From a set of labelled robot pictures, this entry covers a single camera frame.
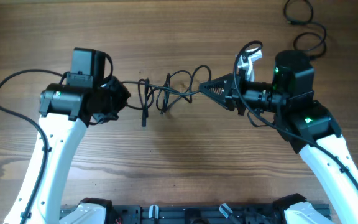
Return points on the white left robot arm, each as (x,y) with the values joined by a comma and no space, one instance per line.
(66,110)

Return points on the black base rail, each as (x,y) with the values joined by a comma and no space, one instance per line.
(248,213)

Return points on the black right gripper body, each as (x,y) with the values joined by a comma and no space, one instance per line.
(246,93)

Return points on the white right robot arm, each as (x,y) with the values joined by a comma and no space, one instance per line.
(287,105)

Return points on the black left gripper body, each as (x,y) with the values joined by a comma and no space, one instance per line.
(112,98)

